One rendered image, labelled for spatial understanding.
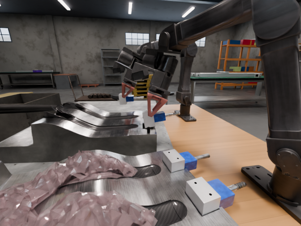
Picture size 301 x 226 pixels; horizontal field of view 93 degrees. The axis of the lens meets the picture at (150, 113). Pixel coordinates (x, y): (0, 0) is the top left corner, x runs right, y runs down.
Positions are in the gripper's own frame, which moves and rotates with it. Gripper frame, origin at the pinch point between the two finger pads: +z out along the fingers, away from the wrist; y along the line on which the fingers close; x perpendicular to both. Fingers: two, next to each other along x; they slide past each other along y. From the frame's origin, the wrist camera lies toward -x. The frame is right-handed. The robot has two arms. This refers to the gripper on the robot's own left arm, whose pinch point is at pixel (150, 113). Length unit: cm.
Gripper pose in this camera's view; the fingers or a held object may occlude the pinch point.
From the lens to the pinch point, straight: 50.2
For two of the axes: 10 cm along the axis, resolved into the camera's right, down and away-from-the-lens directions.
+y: 0.3, 1.7, -9.9
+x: 9.4, 3.3, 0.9
